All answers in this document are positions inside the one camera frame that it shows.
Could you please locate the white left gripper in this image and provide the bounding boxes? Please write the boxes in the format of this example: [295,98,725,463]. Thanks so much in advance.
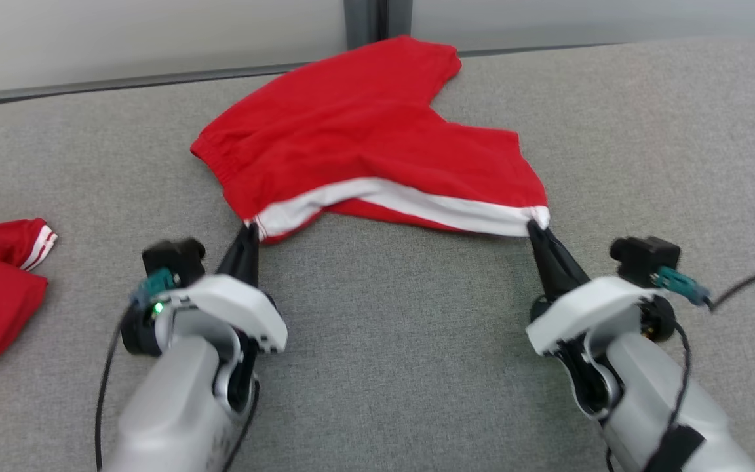
[121,223,288,358]

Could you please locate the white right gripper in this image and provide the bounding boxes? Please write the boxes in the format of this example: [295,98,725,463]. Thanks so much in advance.
[525,220,676,357]

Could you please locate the red shorts with white stripe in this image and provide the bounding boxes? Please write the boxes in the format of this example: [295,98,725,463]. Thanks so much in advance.
[191,36,552,245]

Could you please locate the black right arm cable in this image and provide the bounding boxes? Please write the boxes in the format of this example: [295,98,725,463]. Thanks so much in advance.
[607,262,755,472]

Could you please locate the grey wall base rail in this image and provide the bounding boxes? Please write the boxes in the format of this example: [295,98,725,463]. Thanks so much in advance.
[0,62,345,113]
[456,33,755,57]

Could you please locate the grey cylindrical post cap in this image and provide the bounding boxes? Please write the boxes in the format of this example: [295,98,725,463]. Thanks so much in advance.
[343,0,378,50]
[387,0,414,39]

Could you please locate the grey partition post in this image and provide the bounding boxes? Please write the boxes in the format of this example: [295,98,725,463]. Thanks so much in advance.
[375,0,391,45]

